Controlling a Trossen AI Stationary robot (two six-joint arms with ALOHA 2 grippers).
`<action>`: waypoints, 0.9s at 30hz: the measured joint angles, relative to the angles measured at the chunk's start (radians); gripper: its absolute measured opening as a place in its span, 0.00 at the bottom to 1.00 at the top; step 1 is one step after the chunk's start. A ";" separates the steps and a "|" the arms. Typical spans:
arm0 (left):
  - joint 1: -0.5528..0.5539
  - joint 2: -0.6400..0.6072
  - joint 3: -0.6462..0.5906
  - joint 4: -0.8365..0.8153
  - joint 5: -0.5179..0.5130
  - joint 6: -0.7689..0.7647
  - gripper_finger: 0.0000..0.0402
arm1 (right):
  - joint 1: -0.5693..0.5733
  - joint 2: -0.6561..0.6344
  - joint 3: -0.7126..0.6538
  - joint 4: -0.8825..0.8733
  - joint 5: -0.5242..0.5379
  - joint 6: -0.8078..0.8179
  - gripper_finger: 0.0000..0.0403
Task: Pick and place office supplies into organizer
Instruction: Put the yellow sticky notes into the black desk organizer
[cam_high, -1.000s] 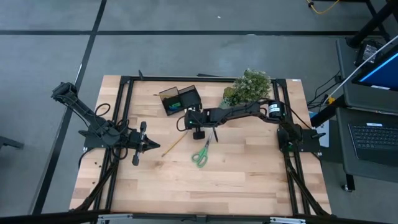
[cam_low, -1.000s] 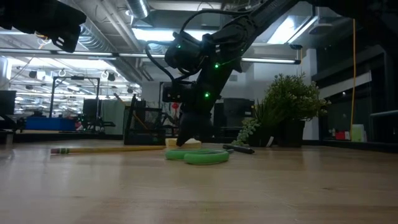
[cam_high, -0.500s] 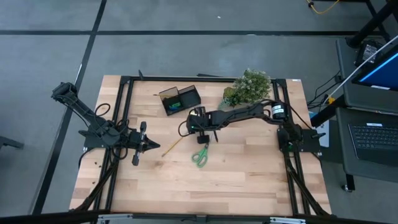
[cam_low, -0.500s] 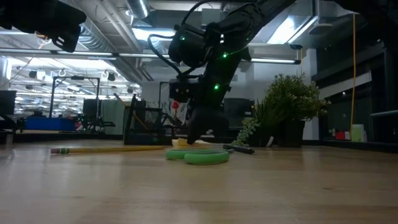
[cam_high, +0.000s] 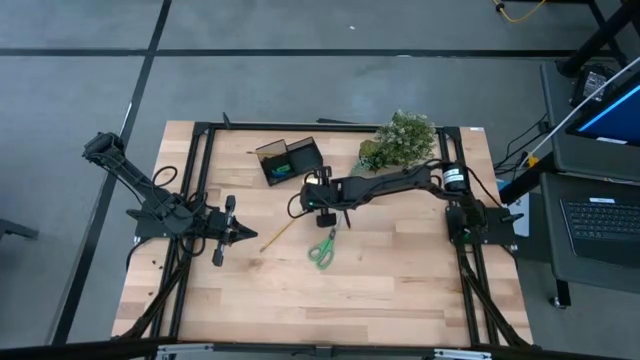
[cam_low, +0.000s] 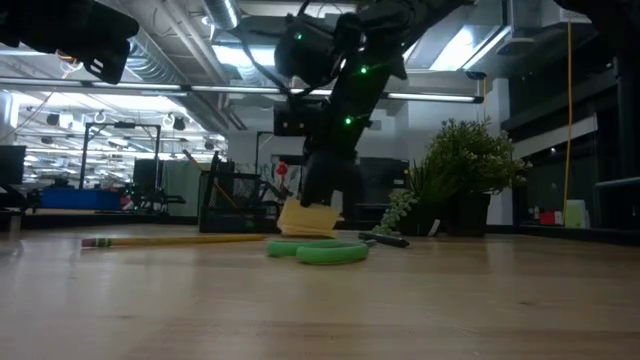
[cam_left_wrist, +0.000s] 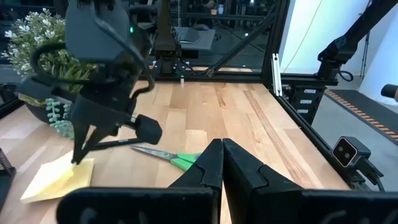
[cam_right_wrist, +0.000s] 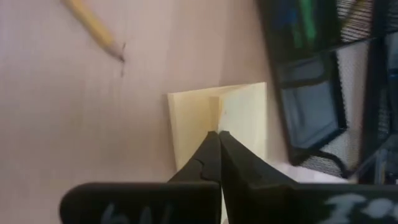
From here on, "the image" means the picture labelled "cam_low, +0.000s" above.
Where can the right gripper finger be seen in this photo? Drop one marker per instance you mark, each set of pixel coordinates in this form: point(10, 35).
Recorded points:
point(317, 185)
point(350, 185)

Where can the yellow sticky note pad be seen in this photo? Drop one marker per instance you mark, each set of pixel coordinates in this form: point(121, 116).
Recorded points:
point(310, 222)

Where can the black marker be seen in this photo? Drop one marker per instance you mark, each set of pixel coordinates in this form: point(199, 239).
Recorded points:
point(385, 240)

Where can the thin black pen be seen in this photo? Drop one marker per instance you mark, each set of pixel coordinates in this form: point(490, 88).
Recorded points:
point(214, 170)

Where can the yellow pencil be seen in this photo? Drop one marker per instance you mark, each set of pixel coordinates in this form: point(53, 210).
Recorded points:
point(210, 180)
point(190, 240)

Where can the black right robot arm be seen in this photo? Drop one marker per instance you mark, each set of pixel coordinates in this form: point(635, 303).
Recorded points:
point(380, 50)

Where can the black mesh desk organizer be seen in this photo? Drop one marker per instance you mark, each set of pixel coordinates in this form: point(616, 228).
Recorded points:
point(240, 200)

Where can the black mesh cabinet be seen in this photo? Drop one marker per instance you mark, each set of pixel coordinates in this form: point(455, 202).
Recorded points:
point(385, 175)

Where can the small red object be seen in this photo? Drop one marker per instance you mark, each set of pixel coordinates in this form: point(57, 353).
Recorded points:
point(282, 169)

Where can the long ceiling light bar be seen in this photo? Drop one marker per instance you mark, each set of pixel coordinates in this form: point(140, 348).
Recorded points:
point(430, 97)

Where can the bushy green potted plant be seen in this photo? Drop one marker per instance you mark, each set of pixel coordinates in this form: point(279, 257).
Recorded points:
point(475, 160)

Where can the bright ceiling light panel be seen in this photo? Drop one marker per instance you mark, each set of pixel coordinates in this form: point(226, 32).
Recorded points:
point(240, 55)

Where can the pale green cloth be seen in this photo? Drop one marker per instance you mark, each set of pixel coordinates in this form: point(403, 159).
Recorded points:
point(182, 185)

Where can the dark computer monitor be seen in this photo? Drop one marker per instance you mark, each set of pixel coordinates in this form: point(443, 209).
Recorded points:
point(12, 165)
point(146, 171)

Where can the blue storage bin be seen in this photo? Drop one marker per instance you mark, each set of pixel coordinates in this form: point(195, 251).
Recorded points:
point(80, 199)

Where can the small red box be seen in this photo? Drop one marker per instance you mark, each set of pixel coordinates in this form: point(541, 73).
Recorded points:
point(547, 218)

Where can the pale green box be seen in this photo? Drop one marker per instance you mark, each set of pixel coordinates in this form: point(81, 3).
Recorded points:
point(575, 214)

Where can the black gantry frame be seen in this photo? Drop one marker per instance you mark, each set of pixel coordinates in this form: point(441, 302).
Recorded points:
point(120, 125)
point(259, 145)

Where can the silver ventilation duct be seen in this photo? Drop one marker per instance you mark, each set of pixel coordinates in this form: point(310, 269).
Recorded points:
point(222, 12)

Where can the black metal post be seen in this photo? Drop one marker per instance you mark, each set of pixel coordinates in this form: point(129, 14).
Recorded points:
point(627, 125)

